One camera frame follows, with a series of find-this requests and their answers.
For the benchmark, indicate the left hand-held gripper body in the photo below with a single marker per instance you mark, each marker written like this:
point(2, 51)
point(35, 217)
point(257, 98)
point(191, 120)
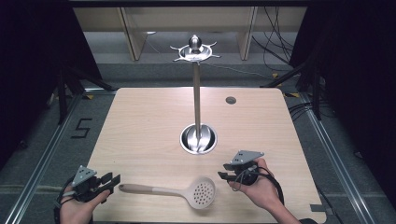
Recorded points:
point(84, 182)

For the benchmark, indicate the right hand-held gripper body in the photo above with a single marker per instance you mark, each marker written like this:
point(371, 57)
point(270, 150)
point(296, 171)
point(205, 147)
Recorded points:
point(246, 168)

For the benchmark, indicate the beige slotted spoon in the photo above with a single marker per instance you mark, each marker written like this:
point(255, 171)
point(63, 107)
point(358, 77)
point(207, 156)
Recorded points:
point(199, 193)

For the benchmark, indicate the person's right hand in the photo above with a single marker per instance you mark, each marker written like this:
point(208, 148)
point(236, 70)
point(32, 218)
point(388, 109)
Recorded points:
point(258, 193)

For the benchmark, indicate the person's left hand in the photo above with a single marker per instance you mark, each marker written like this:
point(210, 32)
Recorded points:
point(76, 210)

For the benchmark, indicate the grey round table grommet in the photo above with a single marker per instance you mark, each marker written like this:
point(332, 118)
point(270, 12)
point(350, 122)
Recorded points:
point(230, 100)

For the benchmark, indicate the steel utensil rack stand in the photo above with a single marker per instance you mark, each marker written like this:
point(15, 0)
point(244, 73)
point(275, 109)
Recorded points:
point(196, 102)

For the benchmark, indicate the grey tape patch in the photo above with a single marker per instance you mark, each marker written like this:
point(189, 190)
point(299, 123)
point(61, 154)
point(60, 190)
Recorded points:
point(317, 207)

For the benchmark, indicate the black metal stand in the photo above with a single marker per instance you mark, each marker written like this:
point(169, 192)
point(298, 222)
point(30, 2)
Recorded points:
point(63, 93)
point(316, 93)

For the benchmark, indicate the light wooden shelf unit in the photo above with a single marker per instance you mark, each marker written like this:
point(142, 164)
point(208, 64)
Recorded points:
point(186, 18)

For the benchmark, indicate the aluminium floor rail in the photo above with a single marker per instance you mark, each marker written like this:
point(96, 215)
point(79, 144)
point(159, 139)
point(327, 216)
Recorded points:
point(336, 155)
point(46, 161)

